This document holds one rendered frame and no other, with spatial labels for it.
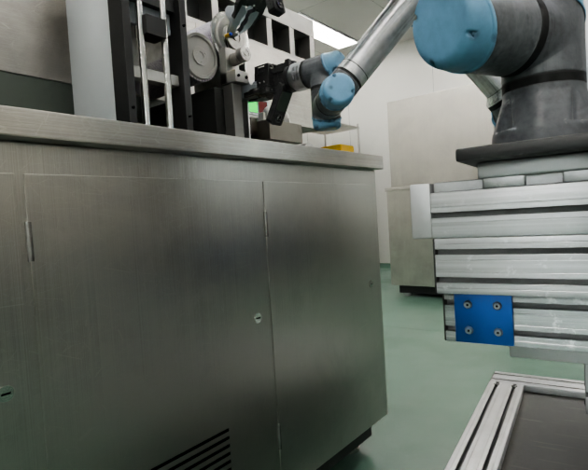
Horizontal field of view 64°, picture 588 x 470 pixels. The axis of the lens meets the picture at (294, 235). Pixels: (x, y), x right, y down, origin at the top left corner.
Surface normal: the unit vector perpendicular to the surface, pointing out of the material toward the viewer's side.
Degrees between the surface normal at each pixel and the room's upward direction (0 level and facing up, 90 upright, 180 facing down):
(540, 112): 72
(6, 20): 90
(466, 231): 90
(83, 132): 90
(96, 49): 90
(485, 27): 111
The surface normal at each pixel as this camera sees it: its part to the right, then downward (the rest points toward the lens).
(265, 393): 0.78, -0.02
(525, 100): -0.76, -0.23
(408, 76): -0.62, 0.07
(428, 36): -0.87, 0.20
